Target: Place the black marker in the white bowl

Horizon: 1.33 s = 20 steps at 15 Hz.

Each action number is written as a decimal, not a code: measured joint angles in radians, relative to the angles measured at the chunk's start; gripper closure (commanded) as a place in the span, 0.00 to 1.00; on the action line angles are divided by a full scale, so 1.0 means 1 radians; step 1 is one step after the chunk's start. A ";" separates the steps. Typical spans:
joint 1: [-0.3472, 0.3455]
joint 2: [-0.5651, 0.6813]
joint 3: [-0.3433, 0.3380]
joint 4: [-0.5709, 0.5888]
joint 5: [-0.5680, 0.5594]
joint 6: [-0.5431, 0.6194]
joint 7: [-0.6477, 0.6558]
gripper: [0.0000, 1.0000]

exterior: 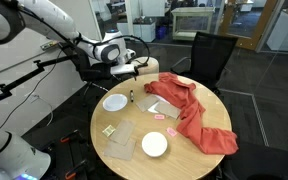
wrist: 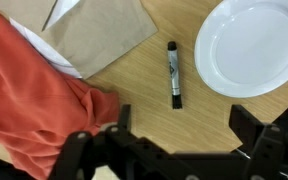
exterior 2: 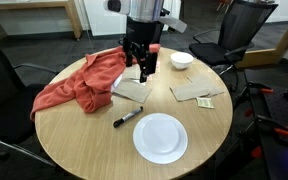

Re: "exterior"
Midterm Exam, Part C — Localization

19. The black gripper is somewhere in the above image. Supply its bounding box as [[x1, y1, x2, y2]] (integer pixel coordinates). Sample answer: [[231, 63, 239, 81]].
[[129, 57, 142, 81]]

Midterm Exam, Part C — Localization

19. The white bowl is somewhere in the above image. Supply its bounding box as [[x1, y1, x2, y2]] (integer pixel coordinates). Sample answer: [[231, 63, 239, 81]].
[[141, 131, 169, 158]]

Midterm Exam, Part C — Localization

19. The round wooden stool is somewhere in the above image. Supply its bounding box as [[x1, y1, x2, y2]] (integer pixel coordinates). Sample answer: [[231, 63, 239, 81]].
[[131, 56, 160, 76]]

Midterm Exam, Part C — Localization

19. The grey napkin left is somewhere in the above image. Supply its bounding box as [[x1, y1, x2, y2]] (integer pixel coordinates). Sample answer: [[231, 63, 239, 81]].
[[135, 95, 160, 113]]

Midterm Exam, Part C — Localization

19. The white plate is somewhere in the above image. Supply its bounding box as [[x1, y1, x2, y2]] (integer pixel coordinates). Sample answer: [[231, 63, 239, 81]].
[[102, 93, 129, 113]]

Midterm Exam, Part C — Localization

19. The white paper sheet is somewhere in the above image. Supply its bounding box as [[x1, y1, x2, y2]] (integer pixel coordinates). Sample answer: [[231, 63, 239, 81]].
[[146, 94, 172, 115]]

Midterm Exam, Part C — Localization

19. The white low cabinet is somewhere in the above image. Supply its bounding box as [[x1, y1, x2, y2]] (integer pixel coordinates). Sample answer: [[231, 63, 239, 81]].
[[116, 17, 157, 43]]

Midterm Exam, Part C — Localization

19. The brown paper napkin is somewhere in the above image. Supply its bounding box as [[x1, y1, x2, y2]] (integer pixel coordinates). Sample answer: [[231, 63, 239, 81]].
[[109, 119, 137, 146], [154, 100, 182, 120], [103, 137, 138, 161]]

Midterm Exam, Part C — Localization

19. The blue bin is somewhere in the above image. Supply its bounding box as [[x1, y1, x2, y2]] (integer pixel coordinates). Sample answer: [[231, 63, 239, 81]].
[[155, 25, 168, 41]]

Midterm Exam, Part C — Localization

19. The yellow-green printed sachet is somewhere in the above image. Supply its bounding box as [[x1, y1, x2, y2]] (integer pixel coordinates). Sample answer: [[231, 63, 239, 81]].
[[101, 124, 117, 138]]

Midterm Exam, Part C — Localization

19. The orange-red cloth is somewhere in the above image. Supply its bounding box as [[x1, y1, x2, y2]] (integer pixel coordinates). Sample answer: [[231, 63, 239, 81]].
[[143, 71, 240, 156]]

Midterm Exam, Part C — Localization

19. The black mesh office chair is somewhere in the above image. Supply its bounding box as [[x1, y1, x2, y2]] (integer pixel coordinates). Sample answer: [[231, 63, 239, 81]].
[[169, 31, 239, 92]]

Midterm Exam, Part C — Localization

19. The pale green metal cart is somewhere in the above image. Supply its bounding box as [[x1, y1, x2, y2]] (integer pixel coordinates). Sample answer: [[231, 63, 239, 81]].
[[170, 6, 216, 42]]

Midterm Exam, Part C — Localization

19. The orange black bar clamp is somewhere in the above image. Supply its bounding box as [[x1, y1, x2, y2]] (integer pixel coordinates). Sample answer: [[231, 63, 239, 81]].
[[64, 159, 89, 180], [59, 130, 82, 145]]

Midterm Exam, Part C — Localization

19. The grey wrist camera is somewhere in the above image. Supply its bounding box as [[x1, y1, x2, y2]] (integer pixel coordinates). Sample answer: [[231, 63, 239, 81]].
[[110, 63, 139, 77]]

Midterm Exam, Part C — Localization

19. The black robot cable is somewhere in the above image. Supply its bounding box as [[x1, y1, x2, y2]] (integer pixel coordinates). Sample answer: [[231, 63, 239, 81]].
[[93, 33, 151, 68]]

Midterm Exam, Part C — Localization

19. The grey wall power strip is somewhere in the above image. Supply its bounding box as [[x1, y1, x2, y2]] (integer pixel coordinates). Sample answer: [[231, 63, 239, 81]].
[[39, 40, 59, 51]]

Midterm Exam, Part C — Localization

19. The thin wall cable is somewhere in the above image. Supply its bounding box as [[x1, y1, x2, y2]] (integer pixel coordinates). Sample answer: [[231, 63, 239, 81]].
[[0, 49, 63, 130]]

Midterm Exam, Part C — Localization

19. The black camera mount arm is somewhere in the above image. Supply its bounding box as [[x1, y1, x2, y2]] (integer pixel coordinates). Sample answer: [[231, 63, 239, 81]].
[[0, 54, 112, 104]]

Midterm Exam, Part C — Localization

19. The wooden door frame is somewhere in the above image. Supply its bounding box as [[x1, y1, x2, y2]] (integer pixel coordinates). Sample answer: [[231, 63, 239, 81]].
[[218, 0, 279, 52]]

